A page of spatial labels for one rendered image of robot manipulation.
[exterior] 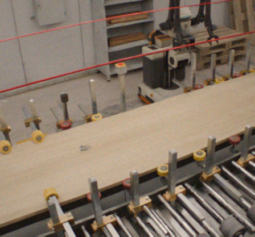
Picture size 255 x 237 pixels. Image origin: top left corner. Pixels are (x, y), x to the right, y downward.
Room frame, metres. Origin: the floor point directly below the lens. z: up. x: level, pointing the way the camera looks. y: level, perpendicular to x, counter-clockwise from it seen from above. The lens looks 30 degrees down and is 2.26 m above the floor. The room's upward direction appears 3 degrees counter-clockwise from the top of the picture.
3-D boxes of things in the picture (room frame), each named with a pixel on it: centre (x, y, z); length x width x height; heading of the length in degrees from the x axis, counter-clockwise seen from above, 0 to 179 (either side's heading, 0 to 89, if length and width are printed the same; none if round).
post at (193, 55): (2.88, -0.60, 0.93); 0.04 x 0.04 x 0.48; 27
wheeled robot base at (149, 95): (4.05, -0.54, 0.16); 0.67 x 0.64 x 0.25; 27
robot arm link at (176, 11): (3.54, -0.55, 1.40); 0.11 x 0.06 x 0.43; 117
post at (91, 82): (2.43, 0.29, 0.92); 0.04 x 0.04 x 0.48; 27
